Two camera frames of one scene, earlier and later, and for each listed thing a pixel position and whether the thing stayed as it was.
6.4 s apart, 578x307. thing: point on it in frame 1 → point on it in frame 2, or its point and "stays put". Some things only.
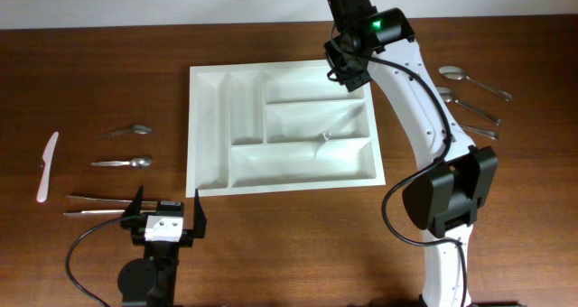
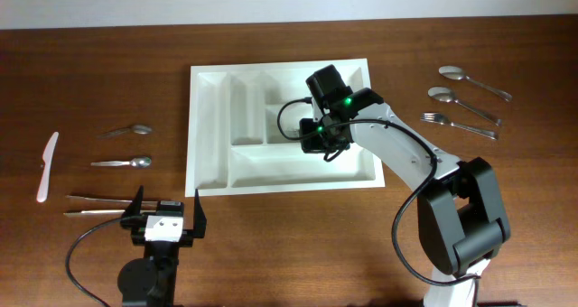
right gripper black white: x=349 y=81 → x=308 y=144
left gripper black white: x=131 y=222 stays put
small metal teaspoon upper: x=140 y=129 stays put
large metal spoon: x=446 y=94 stays put
